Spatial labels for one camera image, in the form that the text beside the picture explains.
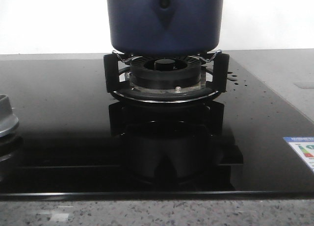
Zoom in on black pot support grate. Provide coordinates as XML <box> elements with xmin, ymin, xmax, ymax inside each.
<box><xmin>104</xmin><ymin>50</ymin><xmax>230</xmax><ymax>104</ymax></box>

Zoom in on black glass gas hob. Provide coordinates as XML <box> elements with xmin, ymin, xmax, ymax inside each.
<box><xmin>0</xmin><ymin>59</ymin><xmax>314</xmax><ymax>201</ymax></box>

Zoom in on energy rating label sticker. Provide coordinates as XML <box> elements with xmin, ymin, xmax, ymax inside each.
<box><xmin>283</xmin><ymin>137</ymin><xmax>314</xmax><ymax>172</ymax></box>

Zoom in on blue cooking pot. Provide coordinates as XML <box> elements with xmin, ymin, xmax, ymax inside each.
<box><xmin>107</xmin><ymin>0</ymin><xmax>223</xmax><ymax>56</ymax></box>

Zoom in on silver stove control knob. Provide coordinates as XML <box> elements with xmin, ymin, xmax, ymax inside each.
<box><xmin>0</xmin><ymin>95</ymin><xmax>19</xmax><ymax>137</ymax></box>

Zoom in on black round gas burner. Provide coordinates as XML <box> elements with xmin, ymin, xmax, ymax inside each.
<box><xmin>129</xmin><ymin>56</ymin><xmax>202</xmax><ymax>89</ymax></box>

